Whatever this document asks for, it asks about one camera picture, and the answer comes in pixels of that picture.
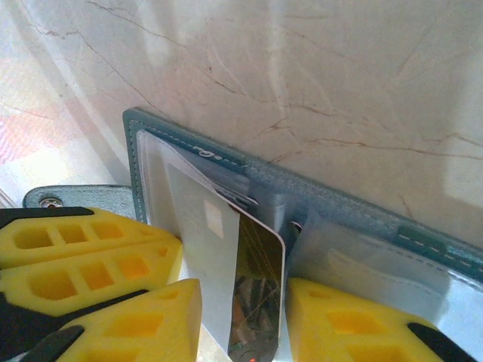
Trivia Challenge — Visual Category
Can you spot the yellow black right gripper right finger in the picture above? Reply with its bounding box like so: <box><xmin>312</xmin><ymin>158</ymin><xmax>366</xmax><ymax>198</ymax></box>
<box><xmin>285</xmin><ymin>278</ymin><xmax>479</xmax><ymax>362</ymax></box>

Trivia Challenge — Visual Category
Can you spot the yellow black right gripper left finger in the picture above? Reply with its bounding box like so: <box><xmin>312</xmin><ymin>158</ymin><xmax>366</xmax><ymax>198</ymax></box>
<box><xmin>26</xmin><ymin>278</ymin><xmax>204</xmax><ymax>362</ymax></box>

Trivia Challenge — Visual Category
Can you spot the grey card with white square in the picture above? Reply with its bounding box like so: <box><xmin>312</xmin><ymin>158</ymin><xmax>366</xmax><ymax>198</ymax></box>
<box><xmin>162</xmin><ymin>161</ymin><xmax>242</xmax><ymax>350</ymax></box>

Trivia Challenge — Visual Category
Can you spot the teal leather card holder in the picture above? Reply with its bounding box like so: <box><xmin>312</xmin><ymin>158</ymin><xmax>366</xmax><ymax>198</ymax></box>
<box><xmin>21</xmin><ymin>106</ymin><xmax>483</xmax><ymax>362</ymax></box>

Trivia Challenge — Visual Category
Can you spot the dark card with gold lines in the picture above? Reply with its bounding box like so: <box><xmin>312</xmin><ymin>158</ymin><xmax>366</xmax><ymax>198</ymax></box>
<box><xmin>227</xmin><ymin>213</ymin><xmax>287</xmax><ymax>362</ymax></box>

